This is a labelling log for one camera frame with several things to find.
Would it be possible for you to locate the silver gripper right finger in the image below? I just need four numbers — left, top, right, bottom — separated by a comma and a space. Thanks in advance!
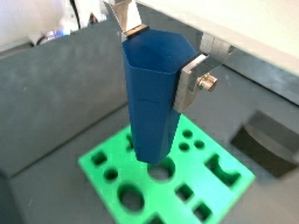
173, 33, 234, 113

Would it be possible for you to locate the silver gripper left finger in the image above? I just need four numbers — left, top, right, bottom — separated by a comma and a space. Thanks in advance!
103, 0, 150, 41

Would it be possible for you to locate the blue hexagonal prism peg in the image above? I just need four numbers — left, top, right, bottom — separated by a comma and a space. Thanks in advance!
123, 29, 197, 165

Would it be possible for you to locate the black block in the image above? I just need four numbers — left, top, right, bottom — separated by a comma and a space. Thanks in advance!
231, 111, 299, 178

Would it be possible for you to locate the green shape-sorting board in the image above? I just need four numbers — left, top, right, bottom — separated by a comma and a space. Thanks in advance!
79, 116, 255, 224

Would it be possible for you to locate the black cable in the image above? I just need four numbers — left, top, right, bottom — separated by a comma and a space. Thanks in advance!
70, 0, 82, 30

